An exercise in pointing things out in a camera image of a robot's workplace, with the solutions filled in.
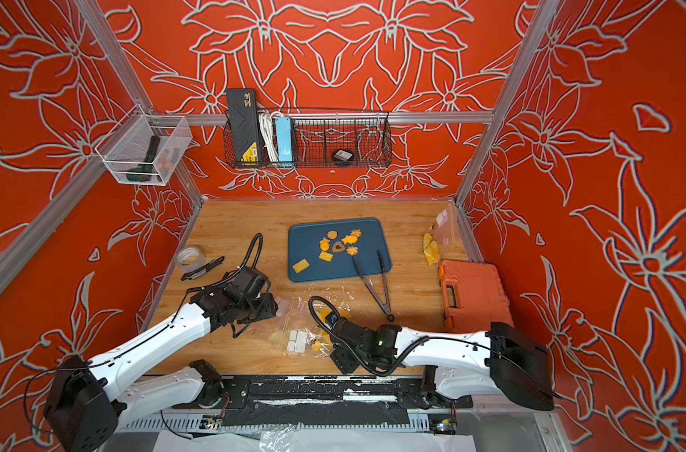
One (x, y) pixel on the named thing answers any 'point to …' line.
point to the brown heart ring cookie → (338, 247)
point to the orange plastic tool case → (473, 297)
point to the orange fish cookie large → (350, 239)
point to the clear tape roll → (190, 257)
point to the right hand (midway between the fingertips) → (336, 355)
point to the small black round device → (343, 154)
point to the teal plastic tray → (303, 242)
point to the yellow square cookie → (301, 266)
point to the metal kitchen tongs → (386, 307)
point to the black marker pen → (193, 274)
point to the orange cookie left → (324, 244)
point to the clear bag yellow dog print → (438, 239)
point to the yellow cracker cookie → (326, 256)
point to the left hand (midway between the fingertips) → (274, 306)
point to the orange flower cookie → (352, 250)
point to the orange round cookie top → (332, 234)
